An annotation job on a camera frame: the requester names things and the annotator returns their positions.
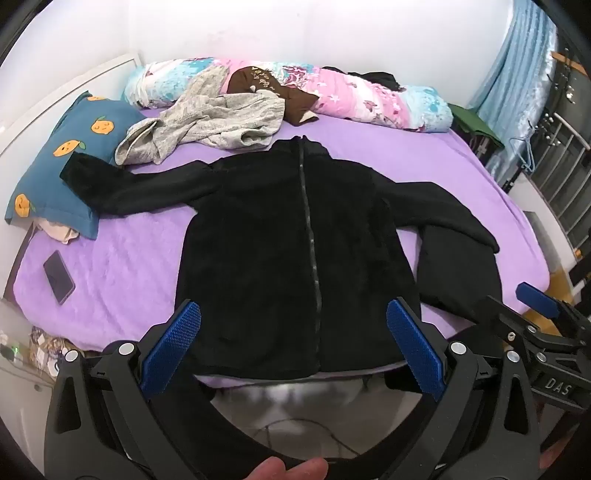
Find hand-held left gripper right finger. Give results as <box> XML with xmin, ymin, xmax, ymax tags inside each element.
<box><xmin>386</xmin><ymin>298</ymin><xmax>544</xmax><ymax>480</ymax></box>

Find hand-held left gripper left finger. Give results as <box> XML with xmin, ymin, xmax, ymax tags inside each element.
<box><xmin>44</xmin><ymin>299</ymin><xmax>218</xmax><ymax>480</ymax></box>

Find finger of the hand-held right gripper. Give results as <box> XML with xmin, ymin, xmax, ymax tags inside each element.
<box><xmin>480</xmin><ymin>295</ymin><xmax>541</xmax><ymax>352</ymax></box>
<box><xmin>516</xmin><ymin>281</ymin><xmax>591</xmax><ymax>340</ymax></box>

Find black pants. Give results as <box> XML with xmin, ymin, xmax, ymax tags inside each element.
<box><xmin>418</xmin><ymin>225</ymin><xmax>502</xmax><ymax>326</ymax></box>

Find black fleece zip jacket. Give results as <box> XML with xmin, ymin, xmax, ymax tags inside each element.
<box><xmin>60</xmin><ymin>134</ymin><xmax>502</xmax><ymax>377</ymax></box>

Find blue clothes hanger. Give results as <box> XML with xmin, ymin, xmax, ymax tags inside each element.
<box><xmin>510</xmin><ymin>124</ymin><xmax>536</xmax><ymax>175</ymax></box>

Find person's left hand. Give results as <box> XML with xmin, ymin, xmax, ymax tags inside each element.
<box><xmin>228</xmin><ymin>456</ymin><xmax>329</xmax><ymax>480</ymax></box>

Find purple bed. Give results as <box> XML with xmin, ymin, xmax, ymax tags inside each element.
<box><xmin>13</xmin><ymin>108</ymin><xmax>552</xmax><ymax>388</ymax></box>

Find small nightstand items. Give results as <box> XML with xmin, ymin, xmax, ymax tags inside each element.
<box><xmin>0</xmin><ymin>325</ymin><xmax>63</xmax><ymax>374</ymax></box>

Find black smartphone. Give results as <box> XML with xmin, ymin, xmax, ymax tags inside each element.
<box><xmin>43</xmin><ymin>250</ymin><xmax>76</xmax><ymax>305</ymax></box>

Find white nightstand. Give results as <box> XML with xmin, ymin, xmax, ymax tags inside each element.
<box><xmin>0</xmin><ymin>300</ymin><xmax>70</xmax><ymax>462</ymax></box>

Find metal window railing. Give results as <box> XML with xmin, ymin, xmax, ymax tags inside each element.
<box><xmin>503</xmin><ymin>46</ymin><xmax>591</xmax><ymax>250</ymax></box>

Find beige cloth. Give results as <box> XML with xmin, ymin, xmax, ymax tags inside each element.
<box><xmin>37</xmin><ymin>219</ymin><xmax>80</xmax><ymax>244</ymax></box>

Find green cloth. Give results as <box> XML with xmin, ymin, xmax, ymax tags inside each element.
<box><xmin>448</xmin><ymin>104</ymin><xmax>505</xmax><ymax>148</ymax></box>

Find blue pillow with orange print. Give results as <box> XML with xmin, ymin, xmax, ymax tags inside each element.
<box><xmin>4</xmin><ymin>91</ymin><xmax>148</xmax><ymax>241</ymax></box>

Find light blue curtain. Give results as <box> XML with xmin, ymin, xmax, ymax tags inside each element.
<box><xmin>471</xmin><ymin>0</ymin><xmax>561</xmax><ymax>185</ymax></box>

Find grey hoodie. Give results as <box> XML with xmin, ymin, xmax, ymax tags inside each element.
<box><xmin>115</xmin><ymin>65</ymin><xmax>286</xmax><ymax>167</ymax></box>

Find rolled floral quilt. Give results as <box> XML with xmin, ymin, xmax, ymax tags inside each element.
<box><xmin>122</xmin><ymin>56</ymin><xmax>454</xmax><ymax>134</ymax></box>

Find small black cloth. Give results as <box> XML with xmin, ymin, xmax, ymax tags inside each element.
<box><xmin>323</xmin><ymin>66</ymin><xmax>402</xmax><ymax>92</ymax></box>

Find brown printed cloth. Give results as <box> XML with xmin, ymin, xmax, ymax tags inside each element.
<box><xmin>228</xmin><ymin>65</ymin><xmax>320</xmax><ymax>126</ymax></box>

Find white headboard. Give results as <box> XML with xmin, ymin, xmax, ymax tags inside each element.
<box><xmin>0</xmin><ymin>52</ymin><xmax>144</xmax><ymax>162</ymax></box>

